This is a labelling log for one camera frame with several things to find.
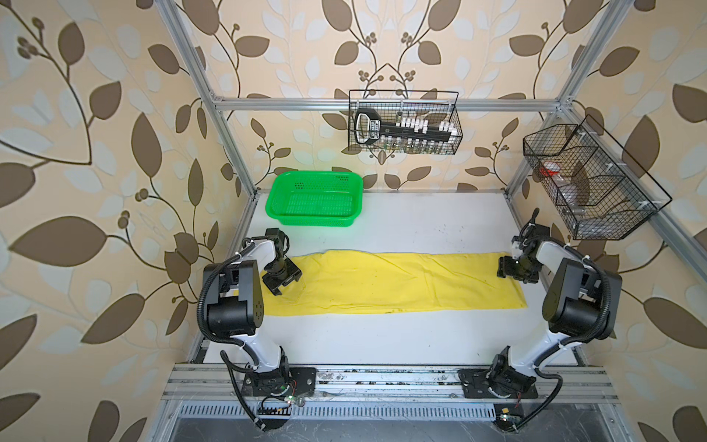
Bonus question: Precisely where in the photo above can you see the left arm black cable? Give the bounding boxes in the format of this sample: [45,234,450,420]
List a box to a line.
[197,234,294,432]

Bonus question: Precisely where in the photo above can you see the black wire basket rear wall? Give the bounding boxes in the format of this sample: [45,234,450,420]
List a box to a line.
[347,88,463,156]

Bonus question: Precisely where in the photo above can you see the red capped container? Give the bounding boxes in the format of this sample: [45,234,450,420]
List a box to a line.
[539,161,562,179]

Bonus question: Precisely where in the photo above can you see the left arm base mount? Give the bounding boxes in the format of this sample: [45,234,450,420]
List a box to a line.
[241,366,318,397]

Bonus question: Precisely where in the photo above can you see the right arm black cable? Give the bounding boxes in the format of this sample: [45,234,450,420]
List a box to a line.
[493,207,614,433]

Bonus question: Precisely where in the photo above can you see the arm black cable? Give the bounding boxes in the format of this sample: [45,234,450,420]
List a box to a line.
[493,207,614,433]
[197,234,294,432]

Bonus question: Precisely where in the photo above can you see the green plastic basket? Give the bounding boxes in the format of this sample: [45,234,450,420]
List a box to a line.
[265,171,364,228]

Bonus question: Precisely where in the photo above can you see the aluminium front rail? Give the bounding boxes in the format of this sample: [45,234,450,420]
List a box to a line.
[162,364,620,404]

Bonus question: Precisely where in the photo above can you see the yellow trousers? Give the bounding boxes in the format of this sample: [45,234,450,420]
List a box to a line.
[263,250,528,317]

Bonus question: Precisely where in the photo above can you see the black wire basket wall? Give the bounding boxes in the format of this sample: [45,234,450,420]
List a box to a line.
[347,88,463,156]
[523,115,673,241]

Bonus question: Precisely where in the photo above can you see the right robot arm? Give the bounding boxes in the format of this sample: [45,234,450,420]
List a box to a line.
[488,221,622,383]

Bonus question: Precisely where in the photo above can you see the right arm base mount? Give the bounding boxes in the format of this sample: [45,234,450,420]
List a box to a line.
[458,368,539,400]

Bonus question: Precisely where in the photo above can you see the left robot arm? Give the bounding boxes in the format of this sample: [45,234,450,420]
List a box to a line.
[196,228,302,378]

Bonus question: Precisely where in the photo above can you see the black wire basket right wall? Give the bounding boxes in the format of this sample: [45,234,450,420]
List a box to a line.
[523,115,673,241]

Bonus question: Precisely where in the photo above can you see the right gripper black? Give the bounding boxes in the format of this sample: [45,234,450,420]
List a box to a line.
[499,254,539,282]

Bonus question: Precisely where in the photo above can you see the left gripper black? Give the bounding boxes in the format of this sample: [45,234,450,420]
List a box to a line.
[262,257,302,295]

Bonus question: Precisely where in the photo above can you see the black tool with white labels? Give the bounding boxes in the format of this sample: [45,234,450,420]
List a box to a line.
[349,107,463,145]

